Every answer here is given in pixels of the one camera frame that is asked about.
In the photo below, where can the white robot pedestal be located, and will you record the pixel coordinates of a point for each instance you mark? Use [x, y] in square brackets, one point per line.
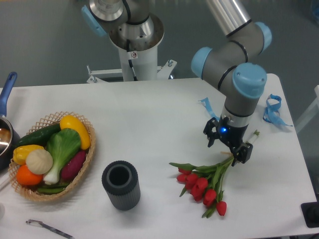
[135, 66]

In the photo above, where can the black device at edge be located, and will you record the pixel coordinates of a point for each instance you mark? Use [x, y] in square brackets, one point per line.
[311, 214]

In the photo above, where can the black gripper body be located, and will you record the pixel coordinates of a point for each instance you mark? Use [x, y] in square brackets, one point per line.
[231, 130]

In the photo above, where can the red tulip bouquet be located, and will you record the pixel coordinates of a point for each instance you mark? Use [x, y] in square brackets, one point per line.
[205, 184]

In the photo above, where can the yellow bell pepper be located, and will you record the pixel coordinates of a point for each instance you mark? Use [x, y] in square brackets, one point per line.
[20, 153]

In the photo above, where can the dark grey ribbed vase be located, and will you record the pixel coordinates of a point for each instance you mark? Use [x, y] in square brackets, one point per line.
[121, 183]

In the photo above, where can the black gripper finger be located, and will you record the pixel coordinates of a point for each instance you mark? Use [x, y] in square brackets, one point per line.
[211, 131]
[242, 153]

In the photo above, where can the light blue ribbon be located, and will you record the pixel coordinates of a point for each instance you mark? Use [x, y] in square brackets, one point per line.
[271, 112]

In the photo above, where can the purple sweet potato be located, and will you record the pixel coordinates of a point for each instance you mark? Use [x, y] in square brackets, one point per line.
[72, 168]

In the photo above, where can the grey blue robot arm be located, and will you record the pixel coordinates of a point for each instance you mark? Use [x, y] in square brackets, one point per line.
[136, 33]

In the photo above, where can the green bok choy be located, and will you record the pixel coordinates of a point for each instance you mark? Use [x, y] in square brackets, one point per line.
[62, 146]

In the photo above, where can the green cucumber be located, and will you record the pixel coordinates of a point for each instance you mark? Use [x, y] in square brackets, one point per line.
[40, 136]

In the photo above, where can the woven wicker basket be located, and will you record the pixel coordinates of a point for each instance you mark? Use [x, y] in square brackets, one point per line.
[52, 119]

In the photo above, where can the green pea pods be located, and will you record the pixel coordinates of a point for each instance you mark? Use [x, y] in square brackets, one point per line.
[51, 189]

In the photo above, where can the blue handled saucepan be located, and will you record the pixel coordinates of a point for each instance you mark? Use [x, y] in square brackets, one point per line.
[8, 136]

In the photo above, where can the white frame at right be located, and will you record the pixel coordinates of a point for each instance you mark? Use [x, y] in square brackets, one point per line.
[311, 111]

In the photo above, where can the orange fruit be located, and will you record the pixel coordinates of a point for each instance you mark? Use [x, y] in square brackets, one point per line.
[25, 177]

